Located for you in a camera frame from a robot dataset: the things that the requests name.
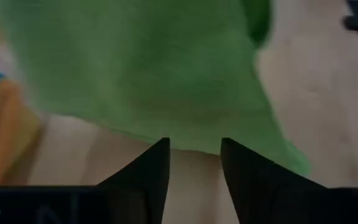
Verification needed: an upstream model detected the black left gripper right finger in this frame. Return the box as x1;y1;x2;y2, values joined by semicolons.
221;137;328;224

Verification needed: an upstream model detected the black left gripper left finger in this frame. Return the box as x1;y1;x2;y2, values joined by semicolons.
96;137;171;224

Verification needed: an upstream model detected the green microfiber towel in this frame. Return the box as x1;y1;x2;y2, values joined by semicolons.
0;0;311;175

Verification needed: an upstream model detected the orange microfiber towel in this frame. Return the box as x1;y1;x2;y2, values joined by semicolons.
0;80;40;187

